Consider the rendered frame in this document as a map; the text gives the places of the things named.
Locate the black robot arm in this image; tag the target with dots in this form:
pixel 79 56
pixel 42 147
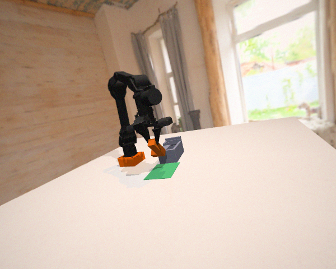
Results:
pixel 145 95

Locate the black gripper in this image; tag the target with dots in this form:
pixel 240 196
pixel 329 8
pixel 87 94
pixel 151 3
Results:
pixel 156 124

